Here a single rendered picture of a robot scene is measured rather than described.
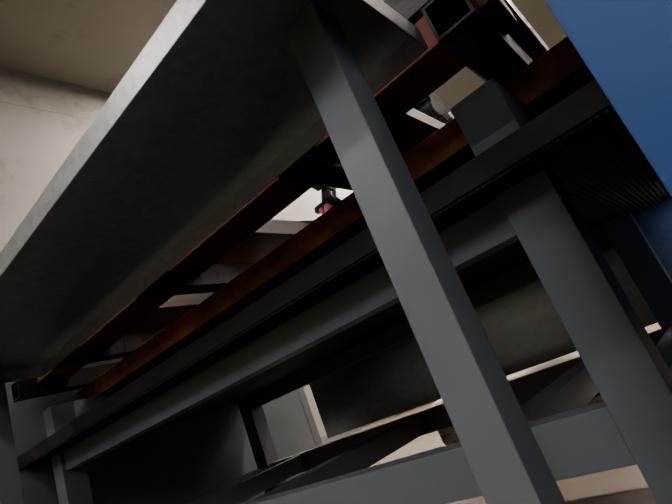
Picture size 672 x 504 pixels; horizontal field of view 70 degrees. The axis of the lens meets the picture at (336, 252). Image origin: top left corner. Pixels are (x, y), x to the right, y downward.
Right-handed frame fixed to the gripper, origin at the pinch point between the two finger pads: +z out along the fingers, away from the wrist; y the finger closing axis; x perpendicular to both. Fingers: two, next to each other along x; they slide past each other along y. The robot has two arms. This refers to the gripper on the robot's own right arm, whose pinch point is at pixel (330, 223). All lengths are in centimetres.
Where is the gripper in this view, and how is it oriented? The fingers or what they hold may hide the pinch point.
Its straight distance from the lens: 175.5
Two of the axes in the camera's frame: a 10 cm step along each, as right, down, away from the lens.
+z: 0.4, 8.1, -5.9
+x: 7.3, 3.8, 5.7
